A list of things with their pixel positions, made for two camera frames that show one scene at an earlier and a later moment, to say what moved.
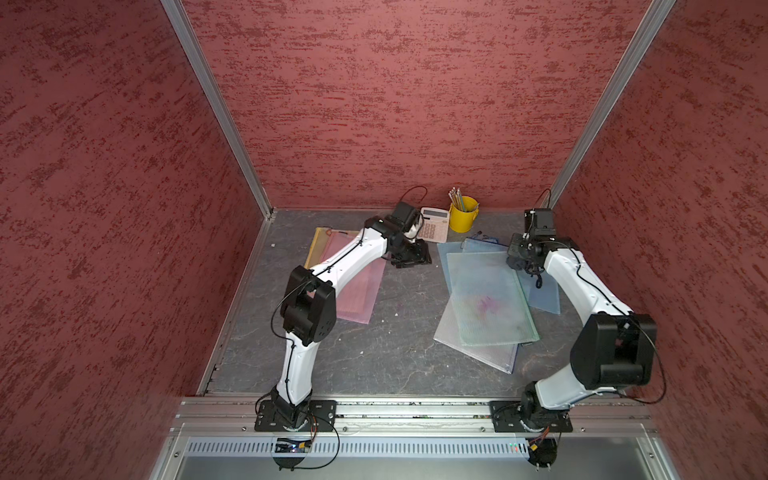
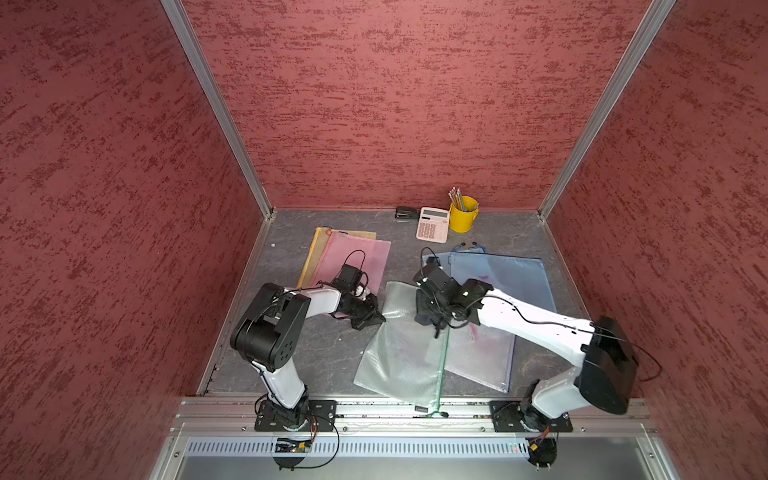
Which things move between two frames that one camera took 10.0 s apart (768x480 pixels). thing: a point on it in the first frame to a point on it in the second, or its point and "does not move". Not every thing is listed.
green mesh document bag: [490, 302] to [406, 359]
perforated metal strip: [363, 447] does not move
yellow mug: [461, 221] does not move
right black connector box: [542, 452] does not move
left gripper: [419, 255] to [372, 316]
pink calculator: [433, 224] does not move
